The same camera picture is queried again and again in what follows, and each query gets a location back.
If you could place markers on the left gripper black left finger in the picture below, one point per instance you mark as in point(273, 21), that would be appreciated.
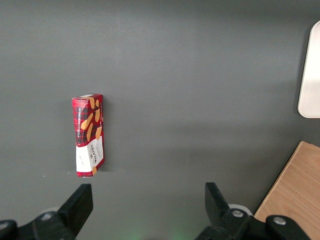
point(72, 212)

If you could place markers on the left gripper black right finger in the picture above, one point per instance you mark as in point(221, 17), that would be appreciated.
point(217, 212)

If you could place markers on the wooden drawer cabinet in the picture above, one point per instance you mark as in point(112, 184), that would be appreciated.
point(295, 180)

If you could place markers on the red shortbread biscuit box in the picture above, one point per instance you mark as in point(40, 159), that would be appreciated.
point(87, 140)

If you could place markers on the beige plastic tray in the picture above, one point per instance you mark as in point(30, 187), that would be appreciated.
point(311, 87)

